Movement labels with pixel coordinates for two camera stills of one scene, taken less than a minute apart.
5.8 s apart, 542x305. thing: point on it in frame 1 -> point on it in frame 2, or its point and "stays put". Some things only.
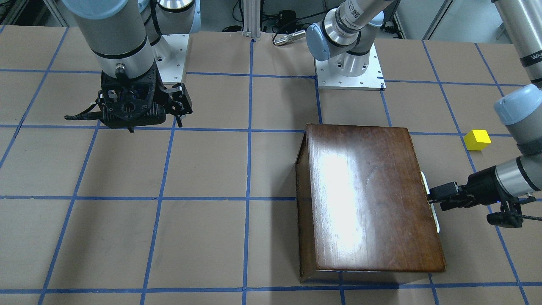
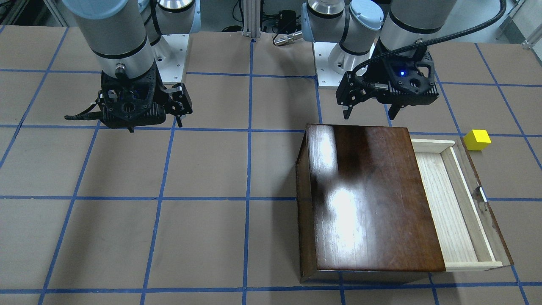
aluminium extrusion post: (251, 18) stays put
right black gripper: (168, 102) stays put
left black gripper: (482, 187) -> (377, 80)
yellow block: (477, 140) stays put
